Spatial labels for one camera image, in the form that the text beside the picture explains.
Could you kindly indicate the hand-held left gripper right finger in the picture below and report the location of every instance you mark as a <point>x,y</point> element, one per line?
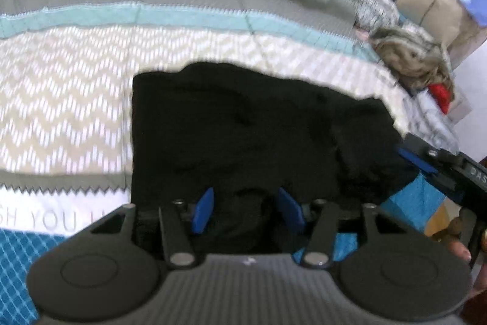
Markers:
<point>290,210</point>

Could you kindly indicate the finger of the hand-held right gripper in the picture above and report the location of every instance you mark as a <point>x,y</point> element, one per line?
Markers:
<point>445,185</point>
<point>418,157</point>

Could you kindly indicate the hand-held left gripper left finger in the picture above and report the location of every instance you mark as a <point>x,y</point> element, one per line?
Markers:
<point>203,210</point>

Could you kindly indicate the black pants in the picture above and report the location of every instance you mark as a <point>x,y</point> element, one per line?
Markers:
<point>247,127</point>

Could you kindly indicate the person's right hand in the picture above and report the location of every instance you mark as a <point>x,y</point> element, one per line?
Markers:
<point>458,250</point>

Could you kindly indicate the light striped cloth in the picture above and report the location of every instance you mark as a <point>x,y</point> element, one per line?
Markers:
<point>430,119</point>

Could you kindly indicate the red cloth item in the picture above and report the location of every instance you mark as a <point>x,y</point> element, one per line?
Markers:
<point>441,96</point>

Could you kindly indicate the brown furry cloth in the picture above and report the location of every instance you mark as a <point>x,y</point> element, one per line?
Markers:
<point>411,54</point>

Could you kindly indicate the cardboard box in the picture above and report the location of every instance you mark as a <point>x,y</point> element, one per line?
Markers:
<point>433,9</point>

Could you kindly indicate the patterned bed sheet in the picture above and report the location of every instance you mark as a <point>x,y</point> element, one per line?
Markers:
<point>68,100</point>

